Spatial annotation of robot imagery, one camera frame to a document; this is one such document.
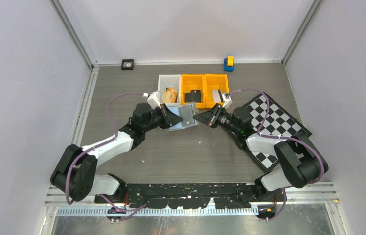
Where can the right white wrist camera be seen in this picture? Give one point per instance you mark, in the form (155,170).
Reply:
(227,100)

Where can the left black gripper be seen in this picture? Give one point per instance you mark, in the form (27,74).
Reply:
(170,118)

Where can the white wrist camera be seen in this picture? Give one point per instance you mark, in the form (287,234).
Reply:
(227,100)
(153,99)

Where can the slotted metal rail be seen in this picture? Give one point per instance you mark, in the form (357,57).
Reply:
(146,212)

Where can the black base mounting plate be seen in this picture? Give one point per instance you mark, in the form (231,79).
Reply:
(190,195)

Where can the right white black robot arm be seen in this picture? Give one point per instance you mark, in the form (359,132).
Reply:
(301,163)

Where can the black wallet in orange bin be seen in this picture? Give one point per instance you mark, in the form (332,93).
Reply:
(193,96)

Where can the blue yellow toy block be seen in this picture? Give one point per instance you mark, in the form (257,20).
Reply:
(229,64)

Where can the right orange plastic bin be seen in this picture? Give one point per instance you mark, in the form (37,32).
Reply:
(214,82)

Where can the black white checkerboard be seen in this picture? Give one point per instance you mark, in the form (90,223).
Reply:
(278,122)

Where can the white plastic bin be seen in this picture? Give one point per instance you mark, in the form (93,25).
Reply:
(166,81)

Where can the wooden cards in white bin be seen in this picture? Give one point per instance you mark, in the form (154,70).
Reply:
(170,95)

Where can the orange plastic bin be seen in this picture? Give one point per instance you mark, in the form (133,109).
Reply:
(193,82)
(214,82)

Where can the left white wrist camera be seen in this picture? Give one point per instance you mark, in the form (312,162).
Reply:
(153,99)

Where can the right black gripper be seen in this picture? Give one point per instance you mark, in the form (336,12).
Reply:
(210,117)

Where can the small black square device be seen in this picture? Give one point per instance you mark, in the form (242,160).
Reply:
(127,64)

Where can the middle orange plastic bin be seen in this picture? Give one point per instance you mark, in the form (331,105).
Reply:
(193,82)

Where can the white card black stripe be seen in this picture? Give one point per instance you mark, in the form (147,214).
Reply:
(218,96)

